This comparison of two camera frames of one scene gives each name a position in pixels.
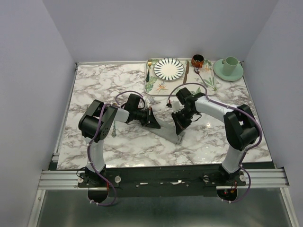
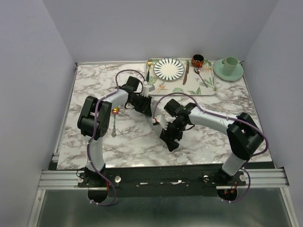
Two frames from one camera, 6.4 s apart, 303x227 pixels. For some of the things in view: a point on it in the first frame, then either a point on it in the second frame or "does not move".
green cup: (229, 65) does not move
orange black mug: (197, 61) does not move
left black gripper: (150, 121) → (145, 108)
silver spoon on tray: (197, 70) does not move
